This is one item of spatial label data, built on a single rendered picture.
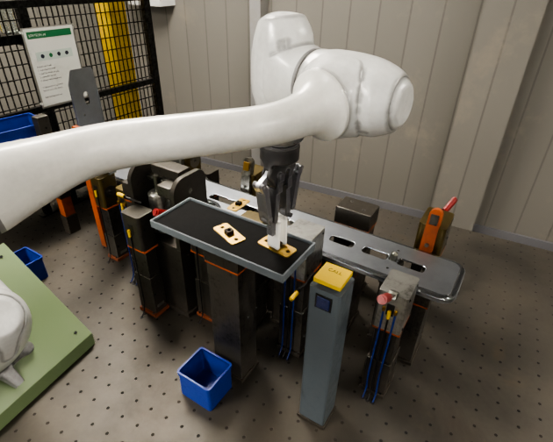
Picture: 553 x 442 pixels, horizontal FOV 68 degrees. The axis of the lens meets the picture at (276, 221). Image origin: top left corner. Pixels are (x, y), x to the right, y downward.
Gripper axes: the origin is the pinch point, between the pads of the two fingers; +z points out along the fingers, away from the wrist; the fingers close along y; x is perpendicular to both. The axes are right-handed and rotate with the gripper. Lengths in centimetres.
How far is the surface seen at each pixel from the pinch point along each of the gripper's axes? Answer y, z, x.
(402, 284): 18.7, 14.2, -22.5
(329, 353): -2.6, 22.7, -17.4
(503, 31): 219, -19, 17
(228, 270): -6.5, 11.5, 8.7
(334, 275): 0.2, 4.2, -14.8
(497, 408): 32, 50, -50
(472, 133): 219, 41, 18
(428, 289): 28.4, 20.2, -26.2
